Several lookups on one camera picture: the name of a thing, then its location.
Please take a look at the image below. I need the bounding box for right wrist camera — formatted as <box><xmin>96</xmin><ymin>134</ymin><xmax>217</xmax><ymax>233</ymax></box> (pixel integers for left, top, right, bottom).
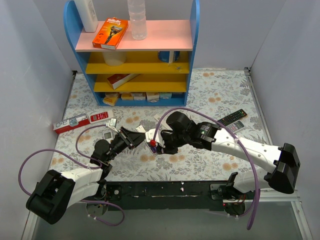
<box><xmin>145</xmin><ymin>128</ymin><xmax>165</xmax><ymax>148</ymax></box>

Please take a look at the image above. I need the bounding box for red white calculator remote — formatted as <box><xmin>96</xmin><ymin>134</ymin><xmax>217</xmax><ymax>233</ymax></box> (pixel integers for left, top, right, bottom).
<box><xmin>89</xmin><ymin>110</ymin><xmax>114</xmax><ymax>124</ymax></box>

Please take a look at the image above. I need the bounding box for white remote on table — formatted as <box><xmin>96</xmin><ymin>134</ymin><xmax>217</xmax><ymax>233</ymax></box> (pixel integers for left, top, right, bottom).
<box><xmin>103</xmin><ymin>131</ymin><xmax>114</xmax><ymax>141</ymax></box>

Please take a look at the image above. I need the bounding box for clear plastic bottle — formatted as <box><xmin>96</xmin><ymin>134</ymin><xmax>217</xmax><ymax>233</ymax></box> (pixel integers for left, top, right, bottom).
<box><xmin>127</xmin><ymin>0</ymin><xmax>147</xmax><ymax>40</ymax></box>

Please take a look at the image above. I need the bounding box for blue wooden shelf unit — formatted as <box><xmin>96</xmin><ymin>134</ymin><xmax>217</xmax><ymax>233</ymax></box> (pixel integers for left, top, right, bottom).
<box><xmin>63</xmin><ymin>0</ymin><xmax>200</xmax><ymax>107</ymax></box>

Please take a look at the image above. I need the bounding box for white remote battery cover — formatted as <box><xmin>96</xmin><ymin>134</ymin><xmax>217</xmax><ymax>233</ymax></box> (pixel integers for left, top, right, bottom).
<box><xmin>153</xmin><ymin>114</ymin><xmax>161</xmax><ymax>122</ymax></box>

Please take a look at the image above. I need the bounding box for red white toothpaste box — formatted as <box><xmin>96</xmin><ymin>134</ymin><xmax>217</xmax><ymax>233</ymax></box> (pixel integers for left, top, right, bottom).
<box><xmin>53</xmin><ymin>113</ymin><xmax>90</xmax><ymax>134</ymax></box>

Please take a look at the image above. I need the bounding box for orange razor box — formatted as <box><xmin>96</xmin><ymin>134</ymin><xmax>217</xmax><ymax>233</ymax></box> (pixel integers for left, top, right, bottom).
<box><xmin>92</xmin><ymin>17</ymin><xmax>129</xmax><ymax>50</ymax></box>

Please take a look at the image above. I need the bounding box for white cup on shelf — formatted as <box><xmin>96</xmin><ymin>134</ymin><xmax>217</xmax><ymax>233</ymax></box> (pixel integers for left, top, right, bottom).
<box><xmin>102</xmin><ymin>51</ymin><xmax>127</xmax><ymax>67</ymax></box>

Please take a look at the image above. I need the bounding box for red white box on shelf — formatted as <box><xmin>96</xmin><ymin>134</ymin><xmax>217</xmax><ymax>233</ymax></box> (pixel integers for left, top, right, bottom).
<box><xmin>107</xmin><ymin>73</ymin><xmax>139</xmax><ymax>90</ymax></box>

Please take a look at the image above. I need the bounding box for white tall bottle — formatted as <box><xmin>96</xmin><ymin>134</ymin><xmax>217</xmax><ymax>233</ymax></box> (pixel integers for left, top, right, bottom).
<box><xmin>74</xmin><ymin>0</ymin><xmax>98</xmax><ymax>33</ymax></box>

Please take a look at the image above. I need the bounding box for grey ac remote control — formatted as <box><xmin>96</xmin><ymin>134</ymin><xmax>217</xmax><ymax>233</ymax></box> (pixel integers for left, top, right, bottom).
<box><xmin>227</xmin><ymin>120</ymin><xmax>245</xmax><ymax>134</ymax></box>

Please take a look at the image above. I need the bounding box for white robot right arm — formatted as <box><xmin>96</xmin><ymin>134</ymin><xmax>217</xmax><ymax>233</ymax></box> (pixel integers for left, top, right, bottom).
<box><xmin>159</xmin><ymin>111</ymin><xmax>301</xmax><ymax>199</ymax></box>

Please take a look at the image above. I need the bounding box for white slim remote control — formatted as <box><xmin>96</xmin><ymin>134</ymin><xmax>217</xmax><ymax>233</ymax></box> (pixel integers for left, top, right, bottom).
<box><xmin>135</xmin><ymin>125</ymin><xmax>158</xmax><ymax>156</ymax></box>

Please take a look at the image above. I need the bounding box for black tv remote control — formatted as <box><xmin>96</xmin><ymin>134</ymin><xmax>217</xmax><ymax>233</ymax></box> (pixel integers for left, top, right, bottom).
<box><xmin>218</xmin><ymin>109</ymin><xmax>248</xmax><ymax>126</ymax></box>

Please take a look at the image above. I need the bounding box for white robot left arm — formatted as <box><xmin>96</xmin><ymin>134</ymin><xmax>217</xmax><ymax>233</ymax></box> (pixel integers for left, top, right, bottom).
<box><xmin>26</xmin><ymin>127</ymin><xmax>148</xmax><ymax>225</ymax></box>

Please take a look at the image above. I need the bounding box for blue white can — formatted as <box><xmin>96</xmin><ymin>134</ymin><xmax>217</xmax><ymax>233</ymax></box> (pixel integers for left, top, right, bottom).
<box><xmin>157</xmin><ymin>51</ymin><xmax>180</xmax><ymax>64</ymax></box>

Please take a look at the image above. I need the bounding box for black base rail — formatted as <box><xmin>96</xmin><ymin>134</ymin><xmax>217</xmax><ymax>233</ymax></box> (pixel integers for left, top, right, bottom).
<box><xmin>86</xmin><ymin>172</ymin><xmax>256</xmax><ymax>212</ymax></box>

